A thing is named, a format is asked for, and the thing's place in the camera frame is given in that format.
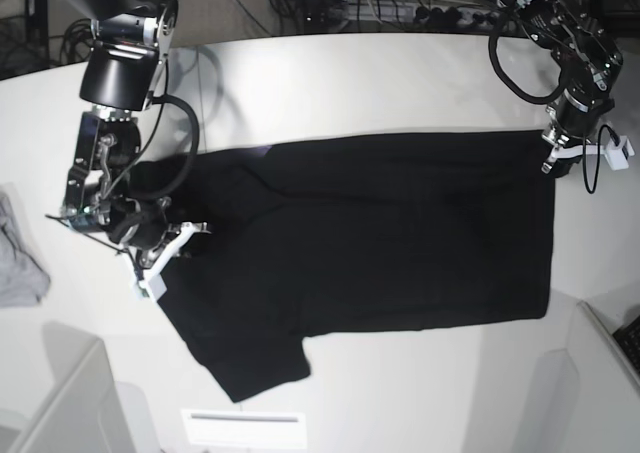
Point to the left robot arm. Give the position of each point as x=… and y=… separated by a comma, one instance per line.
x=590, y=63

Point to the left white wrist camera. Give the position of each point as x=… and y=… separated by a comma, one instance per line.
x=618, y=153

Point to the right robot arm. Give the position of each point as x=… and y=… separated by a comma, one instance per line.
x=129, y=57

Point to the white partition panel left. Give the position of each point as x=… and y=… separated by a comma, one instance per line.
x=87, y=410

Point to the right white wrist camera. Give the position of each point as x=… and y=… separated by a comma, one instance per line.
x=152, y=288

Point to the white power strip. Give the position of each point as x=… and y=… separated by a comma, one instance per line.
x=453, y=18

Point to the black T-shirt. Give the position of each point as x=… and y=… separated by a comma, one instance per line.
x=379, y=233

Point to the black keyboard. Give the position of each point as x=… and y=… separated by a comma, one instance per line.
x=628, y=339

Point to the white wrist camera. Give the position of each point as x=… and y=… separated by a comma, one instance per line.
x=152, y=288
x=618, y=153

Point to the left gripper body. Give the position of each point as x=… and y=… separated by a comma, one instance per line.
x=572, y=123

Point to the grey crumpled cloth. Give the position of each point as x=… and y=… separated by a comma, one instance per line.
x=23, y=282

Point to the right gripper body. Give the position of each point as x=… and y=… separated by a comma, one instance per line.
x=139, y=226

